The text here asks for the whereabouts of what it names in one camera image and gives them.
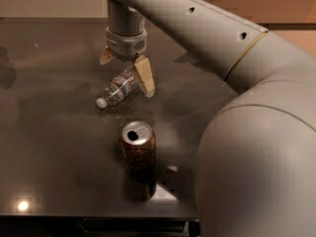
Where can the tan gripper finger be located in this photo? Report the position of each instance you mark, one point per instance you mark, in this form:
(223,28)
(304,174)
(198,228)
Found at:
(143,72)
(106,56)

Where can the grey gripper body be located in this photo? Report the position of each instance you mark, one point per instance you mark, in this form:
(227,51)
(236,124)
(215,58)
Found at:
(126,46)

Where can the clear plastic water bottle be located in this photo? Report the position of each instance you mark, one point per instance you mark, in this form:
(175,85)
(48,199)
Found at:
(120,86)

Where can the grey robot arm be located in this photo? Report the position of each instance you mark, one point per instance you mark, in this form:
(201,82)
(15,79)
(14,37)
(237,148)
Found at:
(256,161)

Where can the brown soda can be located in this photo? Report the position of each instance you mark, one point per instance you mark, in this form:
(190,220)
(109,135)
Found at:
(138,143)

